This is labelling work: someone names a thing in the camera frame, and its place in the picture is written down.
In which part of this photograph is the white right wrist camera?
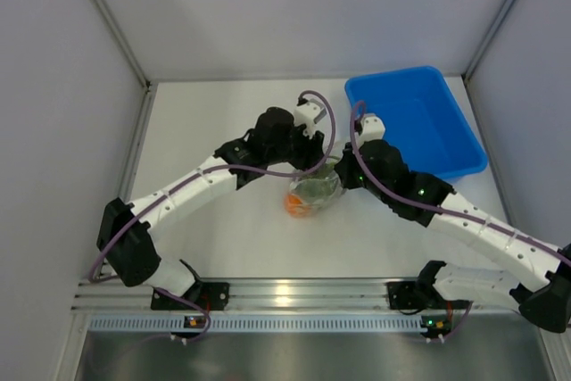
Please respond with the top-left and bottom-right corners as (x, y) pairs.
(358, 113), (385, 142)

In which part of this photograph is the blue plastic bin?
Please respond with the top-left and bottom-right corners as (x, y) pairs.
(344, 66), (488, 179)

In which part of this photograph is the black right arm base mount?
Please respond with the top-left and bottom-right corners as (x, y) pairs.
(386, 280), (469, 312)

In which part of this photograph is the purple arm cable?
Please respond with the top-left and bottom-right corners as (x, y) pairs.
(88, 90), (338, 346)
(349, 100), (571, 342)

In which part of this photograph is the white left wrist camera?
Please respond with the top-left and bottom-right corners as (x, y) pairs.
(294, 100), (327, 138)

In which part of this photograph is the white slotted cable duct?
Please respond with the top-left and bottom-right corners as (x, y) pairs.
(89, 314), (431, 333)

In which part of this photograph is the clear polka dot zip bag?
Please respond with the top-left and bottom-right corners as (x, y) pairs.
(284, 155), (345, 218)

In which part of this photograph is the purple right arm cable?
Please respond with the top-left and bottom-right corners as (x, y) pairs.
(349, 100), (571, 342)

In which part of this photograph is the orange toy fruit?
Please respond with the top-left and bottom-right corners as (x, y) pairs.
(284, 193), (314, 219)

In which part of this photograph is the right vertical frame post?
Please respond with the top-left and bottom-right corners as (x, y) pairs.
(462, 0), (518, 83)

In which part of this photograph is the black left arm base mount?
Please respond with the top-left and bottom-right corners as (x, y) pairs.
(150, 281), (230, 311)

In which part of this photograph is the vertical frame post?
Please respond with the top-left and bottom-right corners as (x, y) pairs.
(462, 0), (518, 83)
(66, 0), (153, 87)

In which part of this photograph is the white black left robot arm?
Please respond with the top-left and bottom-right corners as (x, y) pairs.
(96, 101), (327, 309)

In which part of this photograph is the left vertical frame post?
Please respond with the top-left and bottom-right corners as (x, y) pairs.
(66, 0), (153, 87)

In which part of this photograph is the green netted toy melon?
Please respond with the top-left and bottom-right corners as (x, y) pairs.
(295, 163), (343, 208)

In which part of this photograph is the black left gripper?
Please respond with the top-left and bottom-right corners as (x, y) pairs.
(266, 117), (326, 173)

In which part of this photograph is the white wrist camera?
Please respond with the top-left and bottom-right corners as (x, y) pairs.
(358, 113), (385, 142)
(294, 100), (327, 138)

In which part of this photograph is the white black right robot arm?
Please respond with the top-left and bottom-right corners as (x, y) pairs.
(335, 139), (570, 333)

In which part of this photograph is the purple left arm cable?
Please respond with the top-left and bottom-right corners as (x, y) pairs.
(88, 90), (338, 346)

